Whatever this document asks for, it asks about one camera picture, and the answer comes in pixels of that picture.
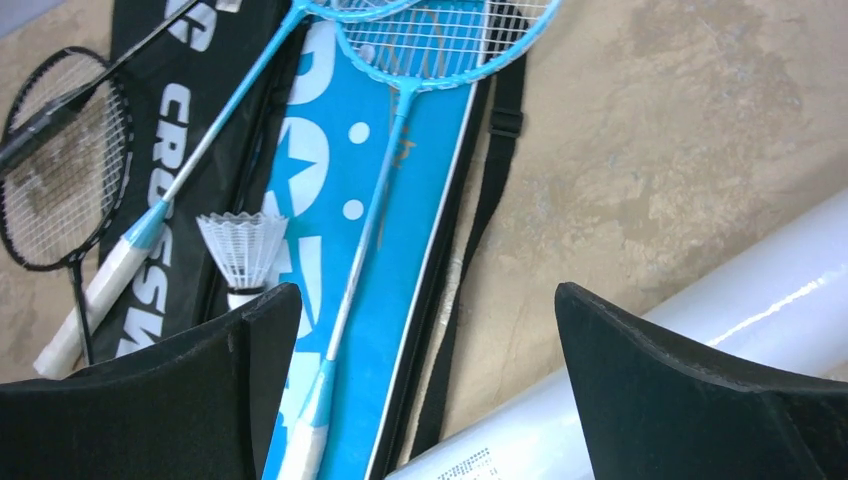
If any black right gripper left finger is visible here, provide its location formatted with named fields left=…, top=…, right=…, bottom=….
left=1, top=283, right=302, bottom=479

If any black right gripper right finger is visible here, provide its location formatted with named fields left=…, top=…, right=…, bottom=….
left=555, top=282, right=847, bottom=479

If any blue racket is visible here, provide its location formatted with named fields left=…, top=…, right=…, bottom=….
left=33, top=1, right=413, bottom=379
left=277, top=1, right=561, bottom=479

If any white shuttlecock tube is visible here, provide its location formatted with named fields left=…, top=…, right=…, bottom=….
left=395, top=192, right=847, bottom=479

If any white shuttlecock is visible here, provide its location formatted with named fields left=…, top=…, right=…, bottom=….
left=196, top=212, right=289, bottom=310

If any black racket handle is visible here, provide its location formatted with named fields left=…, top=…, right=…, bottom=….
left=0, top=46, right=134, bottom=367

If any black Crossway racket bag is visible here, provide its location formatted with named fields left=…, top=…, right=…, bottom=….
left=93, top=1, right=304, bottom=361

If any blue racket bag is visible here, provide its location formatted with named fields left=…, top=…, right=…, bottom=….
left=263, top=18, right=490, bottom=479

